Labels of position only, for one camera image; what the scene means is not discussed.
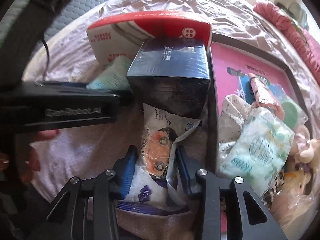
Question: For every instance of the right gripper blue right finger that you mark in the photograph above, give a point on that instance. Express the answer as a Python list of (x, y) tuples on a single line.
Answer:
[(188, 168)]

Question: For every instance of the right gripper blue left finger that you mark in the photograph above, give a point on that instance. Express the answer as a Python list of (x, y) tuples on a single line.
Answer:
[(125, 169)]

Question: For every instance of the green white tissue packet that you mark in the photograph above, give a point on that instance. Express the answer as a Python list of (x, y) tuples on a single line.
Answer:
[(114, 77)]

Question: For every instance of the leopard print scrunchie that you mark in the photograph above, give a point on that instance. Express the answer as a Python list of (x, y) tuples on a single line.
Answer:
[(275, 187)]

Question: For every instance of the peach item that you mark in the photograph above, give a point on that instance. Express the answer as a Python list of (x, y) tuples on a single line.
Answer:
[(289, 204)]

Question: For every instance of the green round sponge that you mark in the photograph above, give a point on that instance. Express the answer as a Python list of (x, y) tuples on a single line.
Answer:
[(294, 115)]

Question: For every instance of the cream plush bear toy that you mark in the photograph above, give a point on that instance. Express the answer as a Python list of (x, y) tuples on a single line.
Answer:
[(305, 154)]

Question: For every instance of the left hand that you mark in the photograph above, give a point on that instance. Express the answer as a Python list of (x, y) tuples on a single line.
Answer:
[(27, 155)]

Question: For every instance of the lilac dotted bed sheet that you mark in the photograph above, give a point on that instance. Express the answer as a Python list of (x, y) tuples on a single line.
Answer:
[(87, 151)]

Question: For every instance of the dark navy box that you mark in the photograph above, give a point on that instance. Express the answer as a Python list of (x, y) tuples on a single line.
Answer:
[(171, 74)]

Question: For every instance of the red white tissue pack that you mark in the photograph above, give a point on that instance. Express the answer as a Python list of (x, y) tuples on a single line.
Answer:
[(123, 34)]

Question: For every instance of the grey quilted headboard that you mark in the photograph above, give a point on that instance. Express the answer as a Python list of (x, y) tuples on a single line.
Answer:
[(71, 12)]

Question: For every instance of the pink quilted blanket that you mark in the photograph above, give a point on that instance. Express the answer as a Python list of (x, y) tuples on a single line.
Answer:
[(306, 46)]

